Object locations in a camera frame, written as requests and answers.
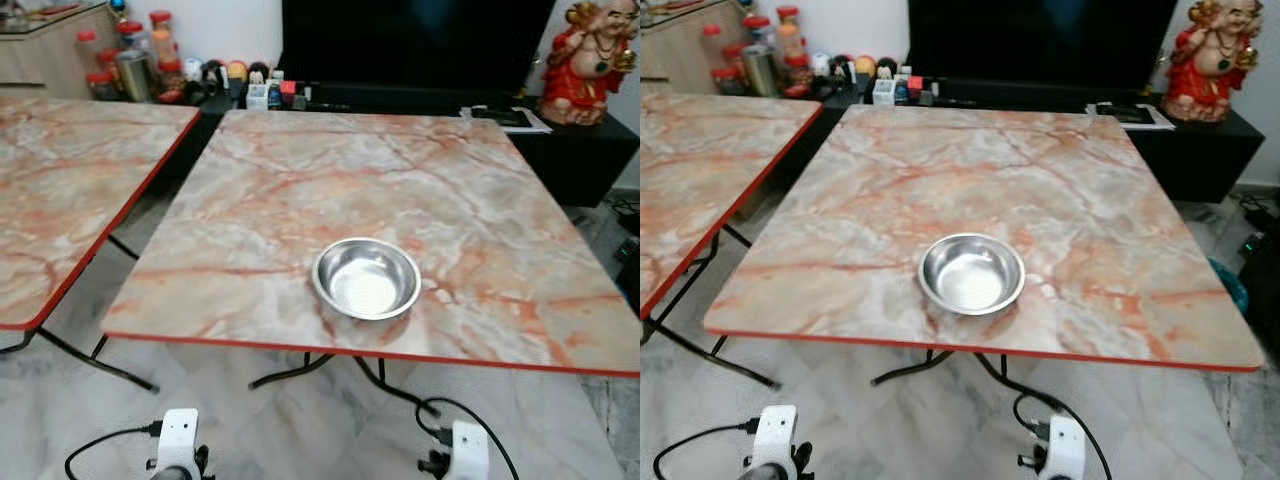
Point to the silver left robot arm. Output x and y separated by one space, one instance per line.
765 474

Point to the stainless steel bowl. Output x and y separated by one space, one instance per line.
366 283
971 278

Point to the black box on floor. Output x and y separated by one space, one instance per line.
1262 290
630 265

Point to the teal plastic basket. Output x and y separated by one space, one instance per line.
1228 285

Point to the marble pattern red-edged folding table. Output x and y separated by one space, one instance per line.
400 190
70 190
710 170
1010 180

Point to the black tablet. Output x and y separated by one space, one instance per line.
1130 112
505 116

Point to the small white box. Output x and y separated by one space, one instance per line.
884 93
257 97

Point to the small red box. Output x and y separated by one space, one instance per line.
915 88
288 93

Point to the red lidded plastic jar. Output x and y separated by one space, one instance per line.
131 35
757 30
713 47
163 40
88 52
727 82
102 86
789 32

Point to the metal canister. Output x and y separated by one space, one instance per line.
133 77
759 72

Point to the small white figurine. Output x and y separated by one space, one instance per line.
820 66
192 70

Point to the small yellow figurine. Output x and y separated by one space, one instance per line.
237 71
865 68

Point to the black flat television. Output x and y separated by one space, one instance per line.
415 45
1040 40

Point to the red laughing Buddha statue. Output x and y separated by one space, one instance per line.
585 70
1210 65

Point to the light wooden cabinet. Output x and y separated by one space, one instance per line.
45 55
680 50

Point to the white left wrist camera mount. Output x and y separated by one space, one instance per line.
777 432
180 435

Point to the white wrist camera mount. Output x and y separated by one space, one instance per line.
470 450
1065 445
777 432
180 435

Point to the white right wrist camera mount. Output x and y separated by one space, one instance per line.
1065 445
470 450

